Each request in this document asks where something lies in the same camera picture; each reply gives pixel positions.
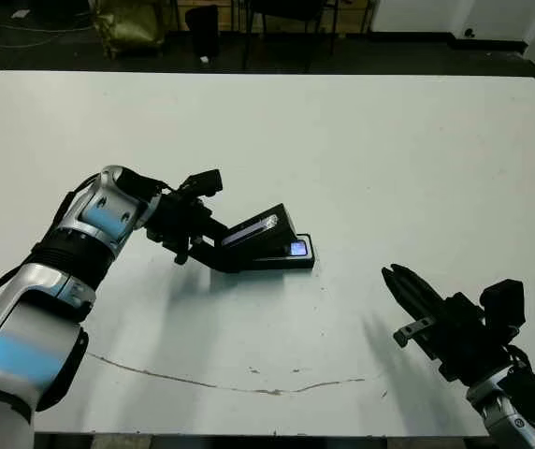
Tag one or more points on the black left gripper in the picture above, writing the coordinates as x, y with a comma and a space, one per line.
178, 220

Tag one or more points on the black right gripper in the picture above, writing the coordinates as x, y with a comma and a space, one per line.
464, 341

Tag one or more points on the black box lid with print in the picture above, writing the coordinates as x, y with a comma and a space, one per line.
267, 234

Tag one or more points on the slim black camera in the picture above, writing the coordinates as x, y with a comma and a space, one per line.
298, 249

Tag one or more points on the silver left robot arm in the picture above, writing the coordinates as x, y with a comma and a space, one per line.
99, 201

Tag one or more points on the black box base white insert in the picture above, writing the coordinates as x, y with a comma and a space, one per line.
295, 264

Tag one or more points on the yellow-green plastic bag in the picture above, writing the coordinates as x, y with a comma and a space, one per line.
127, 28

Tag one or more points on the black round door stopper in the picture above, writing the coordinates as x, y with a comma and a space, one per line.
469, 33

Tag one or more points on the white paper sheet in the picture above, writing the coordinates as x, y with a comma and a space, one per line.
20, 14

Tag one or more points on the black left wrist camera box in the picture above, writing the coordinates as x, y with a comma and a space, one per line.
204, 182

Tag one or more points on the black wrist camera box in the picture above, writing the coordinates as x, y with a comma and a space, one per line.
503, 304
204, 182

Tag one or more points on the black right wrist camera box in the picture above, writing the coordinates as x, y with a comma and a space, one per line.
503, 304

